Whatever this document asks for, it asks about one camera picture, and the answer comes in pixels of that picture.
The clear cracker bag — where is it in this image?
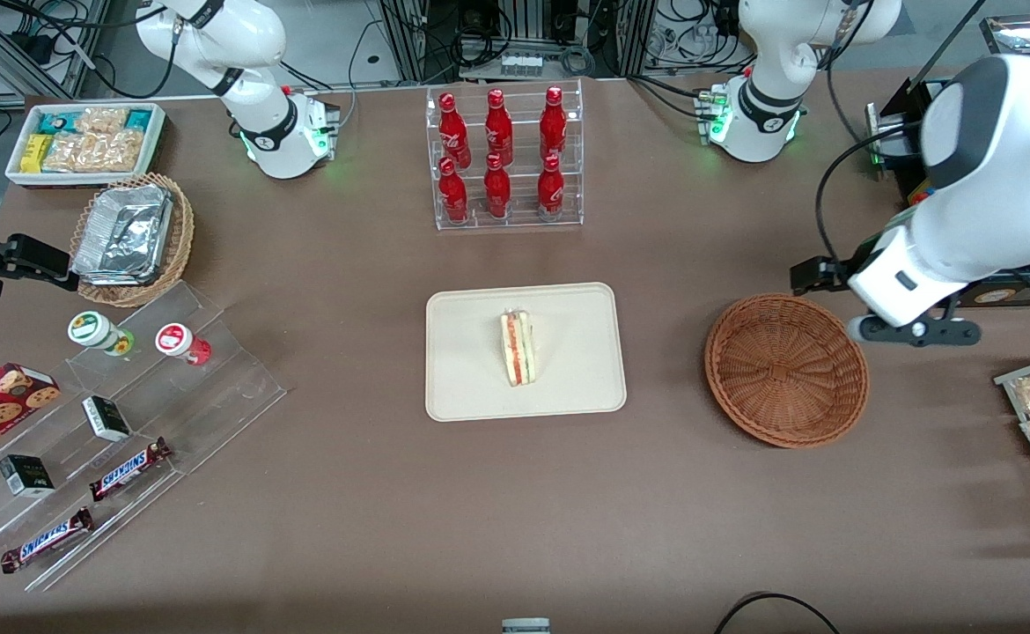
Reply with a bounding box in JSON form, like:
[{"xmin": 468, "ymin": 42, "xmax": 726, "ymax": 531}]
[
  {"xmin": 42, "ymin": 130, "xmax": 144, "ymax": 173},
  {"xmin": 75, "ymin": 107, "xmax": 129, "ymax": 136}
]

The green lid cup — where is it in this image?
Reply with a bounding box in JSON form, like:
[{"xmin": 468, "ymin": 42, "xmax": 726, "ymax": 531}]
[{"xmin": 67, "ymin": 311, "xmax": 136, "ymax": 357}]

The aluminium foil tray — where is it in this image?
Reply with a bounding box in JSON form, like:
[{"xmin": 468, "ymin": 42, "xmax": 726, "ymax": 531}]
[{"xmin": 71, "ymin": 184, "xmax": 173, "ymax": 286}]

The red lid cup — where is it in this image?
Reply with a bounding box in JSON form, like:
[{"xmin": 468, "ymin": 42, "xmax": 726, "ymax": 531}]
[{"xmin": 155, "ymin": 323, "xmax": 214, "ymax": 367}]

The brown round wicker basket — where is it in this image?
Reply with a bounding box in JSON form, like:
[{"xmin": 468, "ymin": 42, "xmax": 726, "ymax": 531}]
[{"xmin": 704, "ymin": 293, "xmax": 870, "ymax": 449}]

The black cable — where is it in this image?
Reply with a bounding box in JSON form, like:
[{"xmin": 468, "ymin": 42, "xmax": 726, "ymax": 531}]
[{"xmin": 713, "ymin": 592, "xmax": 842, "ymax": 634}]

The clear acrylic stepped display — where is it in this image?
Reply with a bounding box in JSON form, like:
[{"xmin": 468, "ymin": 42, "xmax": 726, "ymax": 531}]
[{"xmin": 0, "ymin": 280, "xmax": 288, "ymax": 593}]

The clear acrylic bottle rack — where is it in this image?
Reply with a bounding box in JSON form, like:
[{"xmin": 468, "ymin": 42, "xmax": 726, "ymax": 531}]
[{"xmin": 425, "ymin": 79, "xmax": 585, "ymax": 232}]

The small black box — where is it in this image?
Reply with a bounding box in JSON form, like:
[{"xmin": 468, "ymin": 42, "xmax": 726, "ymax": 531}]
[
  {"xmin": 82, "ymin": 395, "xmax": 133, "ymax": 443},
  {"xmin": 0, "ymin": 454, "xmax": 56, "ymax": 500}
]

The light wicker basket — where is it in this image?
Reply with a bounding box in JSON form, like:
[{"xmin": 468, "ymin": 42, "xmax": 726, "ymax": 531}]
[{"xmin": 70, "ymin": 173, "xmax": 195, "ymax": 308}]

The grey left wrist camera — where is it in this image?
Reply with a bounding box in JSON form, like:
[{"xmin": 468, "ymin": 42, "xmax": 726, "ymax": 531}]
[{"xmin": 848, "ymin": 314, "xmax": 983, "ymax": 348}]

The silver box with green light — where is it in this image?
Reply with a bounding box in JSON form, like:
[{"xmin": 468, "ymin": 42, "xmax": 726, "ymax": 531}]
[{"xmin": 865, "ymin": 101, "xmax": 916, "ymax": 177}]

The white rectangular snack bin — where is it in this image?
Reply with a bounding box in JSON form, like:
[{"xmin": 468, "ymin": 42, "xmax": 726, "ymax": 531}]
[{"xmin": 6, "ymin": 102, "xmax": 166, "ymax": 188}]

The triangular sandwich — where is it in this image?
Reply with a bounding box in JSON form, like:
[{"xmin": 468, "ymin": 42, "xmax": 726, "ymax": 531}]
[{"xmin": 499, "ymin": 308, "xmax": 536, "ymax": 388}]

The aluminium frame rack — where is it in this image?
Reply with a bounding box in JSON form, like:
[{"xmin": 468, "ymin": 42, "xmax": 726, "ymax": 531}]
[{"xmin": 379, "ymin": 0, "xmax": 657, "ymax": 85}]

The Snickers chocolate bar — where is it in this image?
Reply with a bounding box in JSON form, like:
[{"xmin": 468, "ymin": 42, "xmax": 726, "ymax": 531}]
[
  {"xmin": 88, "ymin": 437, "xmax": 173, "ymax": 504},
  {"xmin": 0, "ymin": 506, "xmax": 95, "ymax": 575}
]

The red cola bottle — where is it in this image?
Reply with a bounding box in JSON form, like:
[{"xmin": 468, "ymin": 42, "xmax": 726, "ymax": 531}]
[
  {"xmin": 485, "ymin": 88, "xmax": 514, "ymax": 164},
  {"xmin": 537, "ymin": 154, "xmax": 565, "ymax": 219},
  {"xmin": 483, "ymin": 153, "xmax": 511, "ymax": 219},
  {"xmin": 438, "ymin": 157, "xmax": 469, "ymax": 223},
  {"xmin": 438, "ymin": 92, "xmax": 472, "ymax": 168},
  {"xmin": 540, "ymin": 85, "xmax": 567, "ymax": 161}
]

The black food warmer appliance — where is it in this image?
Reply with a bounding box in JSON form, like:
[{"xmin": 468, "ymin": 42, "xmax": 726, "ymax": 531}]
[{"xmin": 867, "ymin": 13, "xmax": 1030, "ymax": 309}]

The beige plastic tray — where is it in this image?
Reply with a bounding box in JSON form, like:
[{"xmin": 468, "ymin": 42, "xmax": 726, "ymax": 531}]
[{"xmin": 425, "ymin": 282, "xmax": 628, "ymax": 423}]

